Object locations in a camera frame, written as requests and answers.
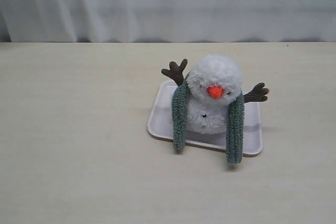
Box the white plush snowman toy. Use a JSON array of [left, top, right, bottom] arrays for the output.
[[161, 52, 270, 136]]

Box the green fuzzy scarf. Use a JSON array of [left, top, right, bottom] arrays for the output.
[[171, 73, 245, 164]]

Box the white backdrop curtain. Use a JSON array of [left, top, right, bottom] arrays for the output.
[[1, 0, 335, 42]]

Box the white rectangular tray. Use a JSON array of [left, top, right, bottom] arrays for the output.
[[146, 80, 264, 156]]

